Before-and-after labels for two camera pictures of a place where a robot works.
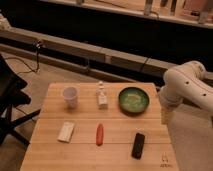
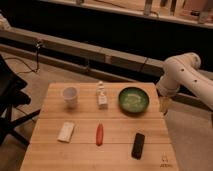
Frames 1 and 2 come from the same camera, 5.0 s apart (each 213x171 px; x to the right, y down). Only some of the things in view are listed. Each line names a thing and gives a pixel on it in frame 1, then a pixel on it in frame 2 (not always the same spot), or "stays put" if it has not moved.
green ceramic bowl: [133, 101] stays put
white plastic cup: [70, 97] stays put
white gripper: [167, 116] to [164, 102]
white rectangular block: [66, 132] stays put
